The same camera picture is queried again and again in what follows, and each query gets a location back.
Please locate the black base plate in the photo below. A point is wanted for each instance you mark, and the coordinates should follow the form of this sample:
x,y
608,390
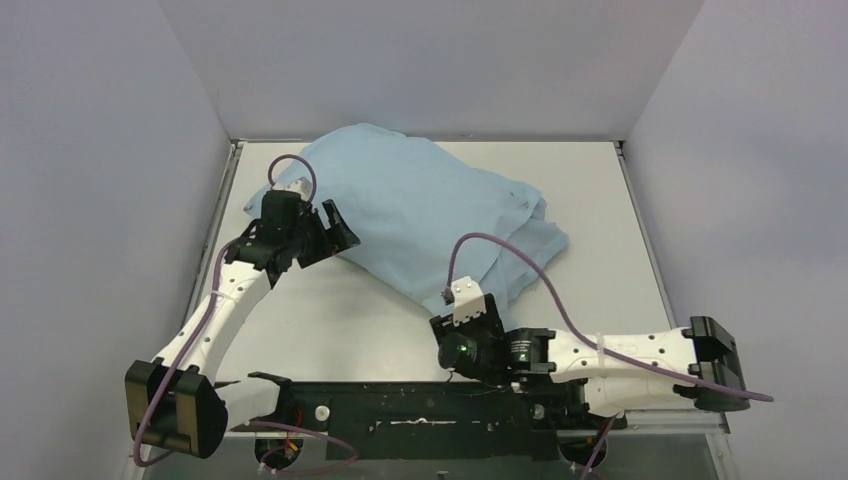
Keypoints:
x,y
428,421

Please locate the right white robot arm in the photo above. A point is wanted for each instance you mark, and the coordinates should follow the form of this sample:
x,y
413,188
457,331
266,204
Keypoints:
x,y
602,376

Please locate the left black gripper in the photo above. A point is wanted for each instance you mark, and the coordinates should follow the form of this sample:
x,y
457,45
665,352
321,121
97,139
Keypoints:
x,y
318,234

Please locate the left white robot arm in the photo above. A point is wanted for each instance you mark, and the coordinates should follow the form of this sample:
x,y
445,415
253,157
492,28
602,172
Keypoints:
x,y
174,401

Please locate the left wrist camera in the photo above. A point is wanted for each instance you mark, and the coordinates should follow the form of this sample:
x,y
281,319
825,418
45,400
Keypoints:
x,y
303,187

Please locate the green and blue pillowcase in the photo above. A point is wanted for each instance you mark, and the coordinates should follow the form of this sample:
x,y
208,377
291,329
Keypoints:
x,y
409,201

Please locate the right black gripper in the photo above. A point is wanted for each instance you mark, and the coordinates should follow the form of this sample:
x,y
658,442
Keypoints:
x,y
490,318

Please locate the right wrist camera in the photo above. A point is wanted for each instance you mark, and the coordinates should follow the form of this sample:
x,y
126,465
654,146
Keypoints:
x,y
466,298

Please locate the aluminium frame rail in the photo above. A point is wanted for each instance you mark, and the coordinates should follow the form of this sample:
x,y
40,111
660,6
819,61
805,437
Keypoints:
x,y
165,200

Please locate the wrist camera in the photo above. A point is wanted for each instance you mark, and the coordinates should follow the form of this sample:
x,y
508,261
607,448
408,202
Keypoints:
x,y
303,187
466,298

